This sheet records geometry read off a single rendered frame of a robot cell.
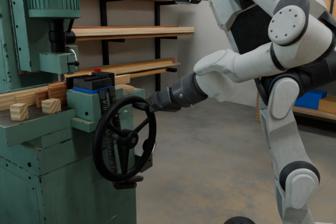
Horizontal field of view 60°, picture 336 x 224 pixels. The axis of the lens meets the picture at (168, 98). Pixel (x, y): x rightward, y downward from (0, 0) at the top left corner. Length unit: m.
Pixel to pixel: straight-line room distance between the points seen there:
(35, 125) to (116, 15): 3.39
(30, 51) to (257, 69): 0.85
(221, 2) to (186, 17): 4.04
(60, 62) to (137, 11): 3.43
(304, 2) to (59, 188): 0.90
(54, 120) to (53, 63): 0.25
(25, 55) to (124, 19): 3.18
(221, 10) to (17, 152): 0.81
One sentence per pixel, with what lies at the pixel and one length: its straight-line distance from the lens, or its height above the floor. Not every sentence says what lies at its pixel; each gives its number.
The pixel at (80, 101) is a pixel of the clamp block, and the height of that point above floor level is 0.93.
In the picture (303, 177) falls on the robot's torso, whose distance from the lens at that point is 1.17.
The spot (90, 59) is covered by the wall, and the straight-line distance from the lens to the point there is 4.01.
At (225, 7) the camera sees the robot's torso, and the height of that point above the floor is 1.23.
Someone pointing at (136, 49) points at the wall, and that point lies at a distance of 4.47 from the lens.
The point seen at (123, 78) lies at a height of 0.93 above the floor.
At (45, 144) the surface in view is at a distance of 1.00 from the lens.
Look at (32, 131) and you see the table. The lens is 0.97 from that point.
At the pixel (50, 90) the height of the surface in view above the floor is 0.96.
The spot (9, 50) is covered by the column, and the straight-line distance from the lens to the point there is 1.28.
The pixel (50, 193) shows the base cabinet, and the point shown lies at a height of 0.64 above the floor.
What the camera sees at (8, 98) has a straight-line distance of 1.11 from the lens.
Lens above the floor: 1.18
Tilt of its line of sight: 14 degrees down
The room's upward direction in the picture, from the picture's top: straight up
